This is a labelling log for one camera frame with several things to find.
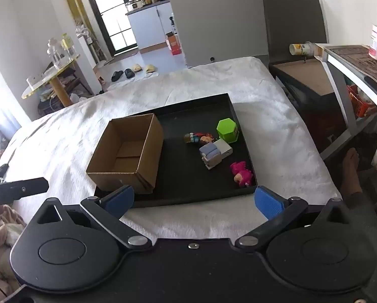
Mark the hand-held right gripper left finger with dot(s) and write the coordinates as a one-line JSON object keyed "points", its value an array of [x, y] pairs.
{"points": [[122, 199]]}

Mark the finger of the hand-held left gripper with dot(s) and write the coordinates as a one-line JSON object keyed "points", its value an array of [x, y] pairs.
{"points": [[27, 188]]}

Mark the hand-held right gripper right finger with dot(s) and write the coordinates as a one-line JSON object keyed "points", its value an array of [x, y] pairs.
{"points": [[268, 202]]}

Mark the brown cardboard box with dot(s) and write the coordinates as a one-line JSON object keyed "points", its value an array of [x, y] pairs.
{"points": [[125, 176]]}

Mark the pink plush toy figure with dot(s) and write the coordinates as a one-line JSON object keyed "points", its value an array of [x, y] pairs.
{"points": [[241, 172]]}

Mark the black tray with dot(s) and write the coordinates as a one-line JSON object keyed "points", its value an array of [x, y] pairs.
{"points": [[182, 170]]}

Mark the grey block toy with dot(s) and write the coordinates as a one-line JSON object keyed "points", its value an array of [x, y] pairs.
{"points": [[209, 154]]}

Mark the brown-haired doll figure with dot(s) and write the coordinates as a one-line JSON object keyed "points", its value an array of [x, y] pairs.
{"points": [[206, 139]]}

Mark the small black cloth item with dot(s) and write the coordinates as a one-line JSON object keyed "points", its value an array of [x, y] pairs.
{"points": [[0, 169]]}

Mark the beige cloth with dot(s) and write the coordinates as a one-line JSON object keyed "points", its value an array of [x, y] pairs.
{"points": [[8, 230]]}

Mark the white fluffy blanket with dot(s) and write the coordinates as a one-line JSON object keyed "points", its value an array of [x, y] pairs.
{"points": [[65, 132]]}

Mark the green hexagonal box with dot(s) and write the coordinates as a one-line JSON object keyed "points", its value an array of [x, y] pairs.
{"points": [[226, 131]]}

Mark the person's bare foot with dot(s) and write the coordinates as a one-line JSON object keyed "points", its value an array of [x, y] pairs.
{"points": [[352, 170]]}

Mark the small blocky toy figure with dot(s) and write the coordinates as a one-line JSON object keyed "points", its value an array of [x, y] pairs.
{"points": [[190, 138]]}

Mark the round yellow-edged table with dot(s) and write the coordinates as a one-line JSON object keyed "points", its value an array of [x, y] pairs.
{"points": [[43, 80]]}

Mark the clear plastic box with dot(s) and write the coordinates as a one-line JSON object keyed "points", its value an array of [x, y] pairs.
{"points": [[34, 78]]}

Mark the black slipper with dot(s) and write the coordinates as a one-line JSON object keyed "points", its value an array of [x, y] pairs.
{"points": [[129, 73], [116, 75]]}

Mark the white desk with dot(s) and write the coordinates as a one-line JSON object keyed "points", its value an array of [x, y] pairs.
{"points": [[339, 85]]}

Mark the red snack packets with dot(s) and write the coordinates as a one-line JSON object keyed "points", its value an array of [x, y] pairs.
{"points": [[361, 101]]}

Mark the clear glass bottle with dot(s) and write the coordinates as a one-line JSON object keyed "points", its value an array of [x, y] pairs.
{"points": [[57, 53]]}

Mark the white narrow cabinet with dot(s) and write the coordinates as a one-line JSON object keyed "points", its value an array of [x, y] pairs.
{"points": [[88, 60]]}

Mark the yellow-capped bottle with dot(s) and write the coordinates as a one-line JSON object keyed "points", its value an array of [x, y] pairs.
{"points": [[67, 42]]}

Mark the yellow and white jar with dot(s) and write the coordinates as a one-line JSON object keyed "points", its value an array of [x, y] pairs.
{"points": [[300, 49]]}

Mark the orange cardboard box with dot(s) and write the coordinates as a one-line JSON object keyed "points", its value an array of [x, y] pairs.
{"points": [[174, 44]]}

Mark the printed desk mat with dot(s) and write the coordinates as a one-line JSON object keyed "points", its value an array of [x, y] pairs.
{"points": [[361, 60]]}

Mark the white kitchen cabinet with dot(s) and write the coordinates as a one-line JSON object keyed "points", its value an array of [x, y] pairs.
{"points": [[147, 25]]}

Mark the black spray bottle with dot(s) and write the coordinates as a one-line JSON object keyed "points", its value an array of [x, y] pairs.
{"points": [[173, 23]]}

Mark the dark grey board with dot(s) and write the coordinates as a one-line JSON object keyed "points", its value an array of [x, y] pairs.
{"points": [[292, 19]]}

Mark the dark-framed glass door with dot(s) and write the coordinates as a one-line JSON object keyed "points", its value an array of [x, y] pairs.
{"points": [[112, 9]]}

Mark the grey wardrobe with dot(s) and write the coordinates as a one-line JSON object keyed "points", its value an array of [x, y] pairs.
{"points": [[223, 15]]}

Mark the white rice cooker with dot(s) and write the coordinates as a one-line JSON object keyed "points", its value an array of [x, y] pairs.
{"points": [[133, 5]]}

